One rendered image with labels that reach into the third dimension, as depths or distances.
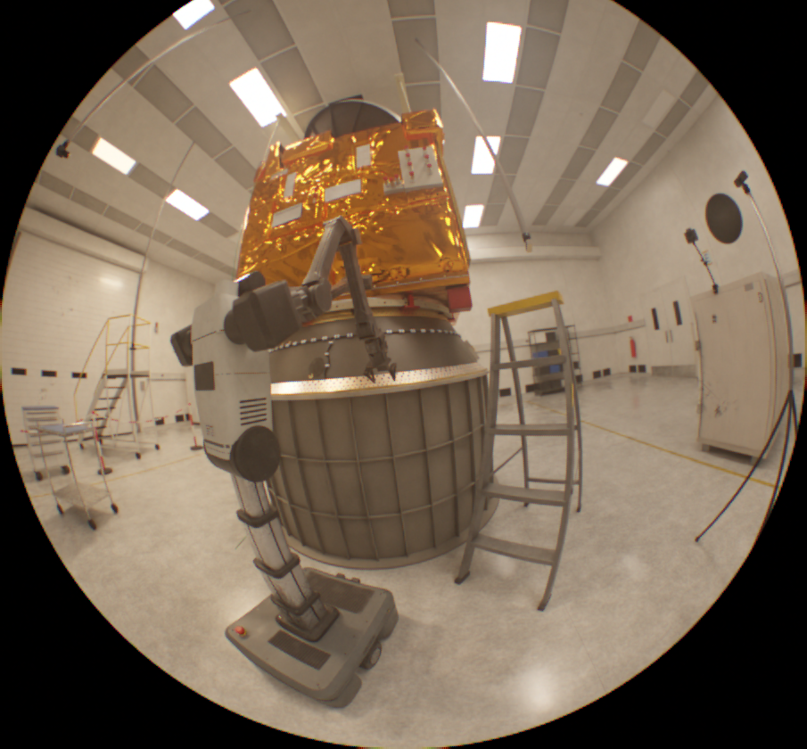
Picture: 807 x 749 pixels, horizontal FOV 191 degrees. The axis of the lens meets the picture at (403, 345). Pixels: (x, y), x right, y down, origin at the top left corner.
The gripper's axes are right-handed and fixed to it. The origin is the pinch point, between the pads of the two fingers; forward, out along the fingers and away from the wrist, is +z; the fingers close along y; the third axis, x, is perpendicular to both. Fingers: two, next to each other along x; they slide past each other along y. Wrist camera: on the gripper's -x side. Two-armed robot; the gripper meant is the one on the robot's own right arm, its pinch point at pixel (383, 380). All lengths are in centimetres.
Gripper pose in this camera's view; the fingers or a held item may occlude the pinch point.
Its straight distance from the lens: 107.0
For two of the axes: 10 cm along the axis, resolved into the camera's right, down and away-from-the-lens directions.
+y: -9.5, 1.3, 3.0
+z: 2.5, 8.9, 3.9
